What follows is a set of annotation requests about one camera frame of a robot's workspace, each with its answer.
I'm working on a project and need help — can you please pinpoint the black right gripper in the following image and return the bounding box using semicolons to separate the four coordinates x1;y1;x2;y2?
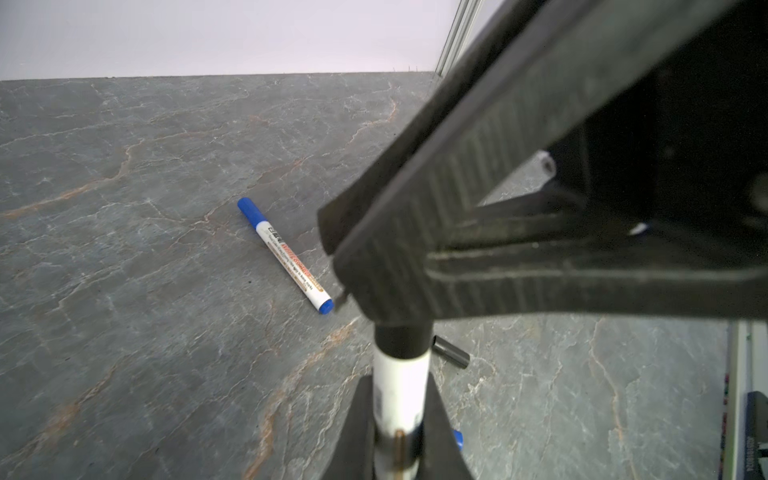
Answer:
548;1;767;270

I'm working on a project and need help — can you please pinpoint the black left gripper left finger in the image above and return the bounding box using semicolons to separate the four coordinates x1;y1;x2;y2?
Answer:
321;375;376;480

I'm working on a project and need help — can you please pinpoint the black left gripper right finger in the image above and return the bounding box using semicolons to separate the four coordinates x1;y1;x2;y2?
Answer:
418;374;473;480

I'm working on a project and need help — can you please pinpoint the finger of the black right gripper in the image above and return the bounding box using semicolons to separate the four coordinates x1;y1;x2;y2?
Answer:
318;1;767;327

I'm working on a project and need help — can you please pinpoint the white marker black tip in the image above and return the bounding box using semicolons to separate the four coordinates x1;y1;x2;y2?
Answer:
373;349;430;479

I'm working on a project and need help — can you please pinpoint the blue capped white marker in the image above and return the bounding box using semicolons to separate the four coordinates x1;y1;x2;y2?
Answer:
237;197;334;315

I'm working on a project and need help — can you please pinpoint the black pen cap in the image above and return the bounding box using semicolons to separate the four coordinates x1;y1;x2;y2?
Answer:
432;335;471;369
374;322;434;360

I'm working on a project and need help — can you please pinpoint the small blue pen cap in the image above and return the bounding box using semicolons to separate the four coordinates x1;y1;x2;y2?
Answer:
452;429;464;450

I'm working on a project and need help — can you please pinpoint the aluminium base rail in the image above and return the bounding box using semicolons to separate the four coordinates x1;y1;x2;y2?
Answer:
719;320;767;480

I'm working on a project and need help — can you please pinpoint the right aluminium frame post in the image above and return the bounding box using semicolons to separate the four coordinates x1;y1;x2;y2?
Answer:
434;0;484;77

